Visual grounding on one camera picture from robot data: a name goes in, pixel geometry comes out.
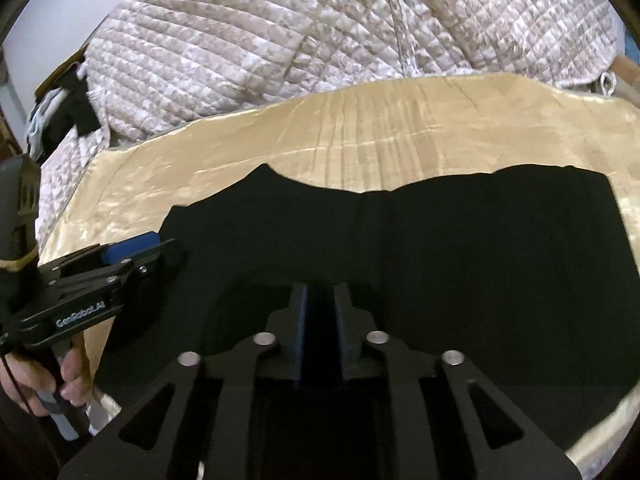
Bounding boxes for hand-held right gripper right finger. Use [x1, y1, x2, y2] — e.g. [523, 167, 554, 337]
[332, 282, 583, 480]

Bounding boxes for person's left hand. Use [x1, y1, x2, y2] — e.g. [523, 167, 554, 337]
[0, 335, 95, 418]

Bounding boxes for quilted floral blanket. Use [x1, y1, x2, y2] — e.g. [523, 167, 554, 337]
[27, 0, 628, 241]

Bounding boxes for dark cloth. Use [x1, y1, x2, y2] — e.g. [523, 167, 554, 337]
[35, 62, 103, 161]

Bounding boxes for black pants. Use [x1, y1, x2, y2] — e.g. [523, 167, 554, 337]
[95, 162, 640, 480]

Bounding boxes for gold satin sheet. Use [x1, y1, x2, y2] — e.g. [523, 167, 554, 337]
[37, 71, 640, 480]

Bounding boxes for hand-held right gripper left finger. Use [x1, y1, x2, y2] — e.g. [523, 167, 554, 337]
[57, 282, 312, 480]

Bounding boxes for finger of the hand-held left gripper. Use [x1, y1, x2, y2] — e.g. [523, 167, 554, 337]
[47, 239, 190, 313]
[37, 232, 163, 281]

